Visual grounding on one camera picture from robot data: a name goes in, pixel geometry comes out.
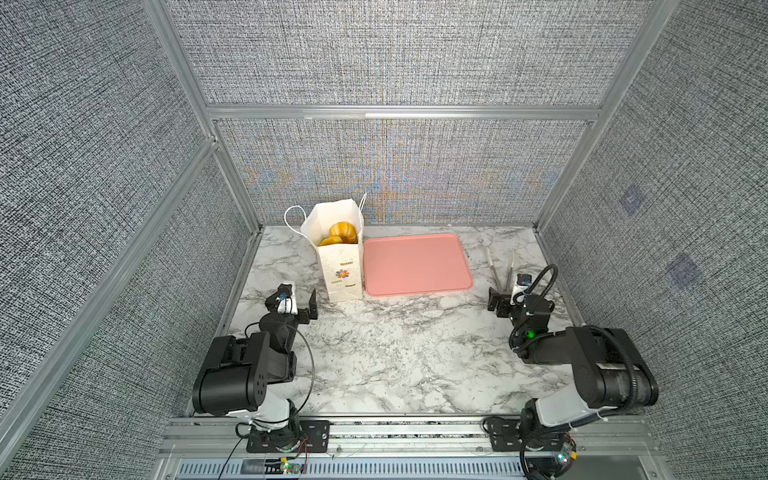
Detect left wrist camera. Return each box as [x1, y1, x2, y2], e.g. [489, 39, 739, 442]
[276, 283, 298, 315]

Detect round pumpkin-shaped fake bread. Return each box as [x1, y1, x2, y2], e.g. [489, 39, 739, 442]
[329, 222, 358, 244]

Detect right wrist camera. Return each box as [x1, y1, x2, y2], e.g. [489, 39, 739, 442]
[510, 273, 533, 305]

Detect pink plastic tray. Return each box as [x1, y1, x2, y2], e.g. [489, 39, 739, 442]
[363, 233, 474, 297]

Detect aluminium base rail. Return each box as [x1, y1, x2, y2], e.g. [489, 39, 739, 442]
[150, 414, 673, 479]

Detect white paper bag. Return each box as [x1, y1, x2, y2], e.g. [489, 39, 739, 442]
[283, 192, 368, 303]

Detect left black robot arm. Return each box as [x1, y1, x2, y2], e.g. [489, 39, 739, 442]
[192, 283, 318, 451]

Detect oval yellow fake bread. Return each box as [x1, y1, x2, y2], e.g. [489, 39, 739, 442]
[320, 235, 345, 246]

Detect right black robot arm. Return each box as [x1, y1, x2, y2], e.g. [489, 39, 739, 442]
[481, 288, 659, 465]

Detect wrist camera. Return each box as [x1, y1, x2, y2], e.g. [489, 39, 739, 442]
[510, 273, 533, 305]
[276, 283, 298, 315]

